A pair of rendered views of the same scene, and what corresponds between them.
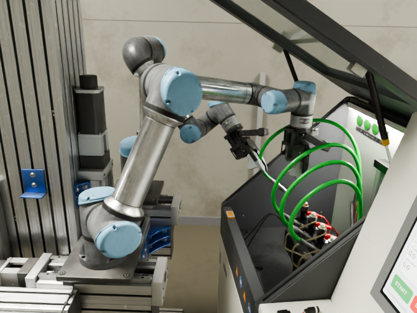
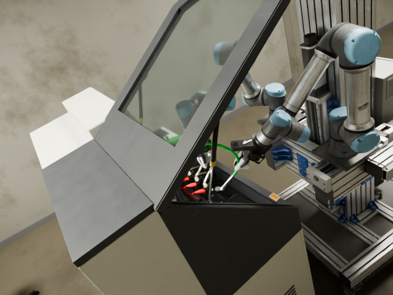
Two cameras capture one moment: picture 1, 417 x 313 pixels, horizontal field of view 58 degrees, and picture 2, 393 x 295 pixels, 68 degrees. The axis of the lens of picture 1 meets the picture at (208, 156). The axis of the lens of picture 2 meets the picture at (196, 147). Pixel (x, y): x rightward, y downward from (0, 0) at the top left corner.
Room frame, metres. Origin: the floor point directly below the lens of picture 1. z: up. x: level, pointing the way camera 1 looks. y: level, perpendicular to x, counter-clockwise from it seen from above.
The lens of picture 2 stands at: (2.41, -0.64, 2.09)
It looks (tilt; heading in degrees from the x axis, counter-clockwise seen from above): 33 degrees down; 165
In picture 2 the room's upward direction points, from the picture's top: 22 degrees counter-clockwise
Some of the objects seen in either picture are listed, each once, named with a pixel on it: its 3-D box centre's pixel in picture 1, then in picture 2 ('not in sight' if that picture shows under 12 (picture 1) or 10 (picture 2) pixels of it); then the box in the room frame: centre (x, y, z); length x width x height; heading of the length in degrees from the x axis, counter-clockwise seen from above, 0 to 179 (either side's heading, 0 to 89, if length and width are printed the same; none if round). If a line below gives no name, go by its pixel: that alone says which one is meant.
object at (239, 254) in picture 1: (239, 261); (248, 190); (1.24, -0.13, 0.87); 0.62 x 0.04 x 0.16; 8
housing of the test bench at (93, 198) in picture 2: not in sight; (134, 246); (0.99, -0.87, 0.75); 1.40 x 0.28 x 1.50; 8
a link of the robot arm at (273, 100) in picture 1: (277, 100); not in sight; (1.23, -0.22, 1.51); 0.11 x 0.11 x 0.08; 32
